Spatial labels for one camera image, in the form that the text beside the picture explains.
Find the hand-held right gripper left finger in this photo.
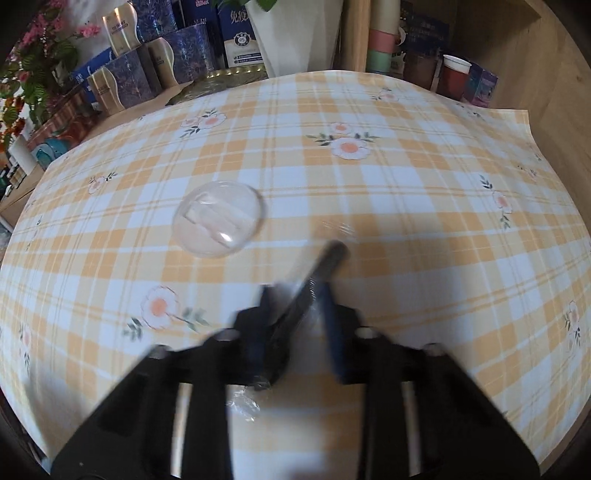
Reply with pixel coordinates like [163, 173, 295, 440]
[51, 286, 289, 480]

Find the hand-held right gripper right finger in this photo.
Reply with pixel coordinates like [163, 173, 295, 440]
[318, 287, 542, 480]

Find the black plastic spoon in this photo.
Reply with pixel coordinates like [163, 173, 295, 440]
[229, 222, 357, 422]

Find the clear plastic dome lid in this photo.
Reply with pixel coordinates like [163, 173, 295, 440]
[171, 180, 269, 259]

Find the yellow plaid tablecloth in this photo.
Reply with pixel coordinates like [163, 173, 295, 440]
[0, 69, 591, 480]

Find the gold ornate tray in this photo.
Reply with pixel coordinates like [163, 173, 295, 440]
[165, 66, 269, 107]

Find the brown cup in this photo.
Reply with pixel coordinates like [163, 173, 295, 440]
[403, 52, 440, 92]

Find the red paper cup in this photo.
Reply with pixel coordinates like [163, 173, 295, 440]
[437, 54, 472, 101]

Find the small purple blue box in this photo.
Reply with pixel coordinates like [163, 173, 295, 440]
[463, 62, 499, 109]

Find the blue gold gift box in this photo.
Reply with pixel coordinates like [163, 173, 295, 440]
[87, 48, 156, 117]
[147, 23, 219, 89]
[100, 0, 179, 59]

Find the brown teal patterned basket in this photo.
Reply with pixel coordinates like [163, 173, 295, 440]
[24, 87, 101, 170]

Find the pastel paper cup stack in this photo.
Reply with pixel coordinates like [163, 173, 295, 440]
[365, 0, 401, 75]

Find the blue white-label box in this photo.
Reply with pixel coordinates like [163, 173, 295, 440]
[216, 7, 269, 71]

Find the white flower pot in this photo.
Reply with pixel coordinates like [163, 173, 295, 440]
[244, 0, 345, 77]

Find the dark blue shelf box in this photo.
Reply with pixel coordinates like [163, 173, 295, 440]
[398, 10, 452, 59]

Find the light blue box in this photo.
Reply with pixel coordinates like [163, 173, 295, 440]
[71, 45, 117, 85]

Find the dark blue carton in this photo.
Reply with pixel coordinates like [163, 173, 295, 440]
[181, 0, 221, 34]

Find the wooden shelf unit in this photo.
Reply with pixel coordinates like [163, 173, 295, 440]
[341, 0, 557, 112]

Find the pink flower plant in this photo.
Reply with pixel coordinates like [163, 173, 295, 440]
[0, 22, 102, 153]

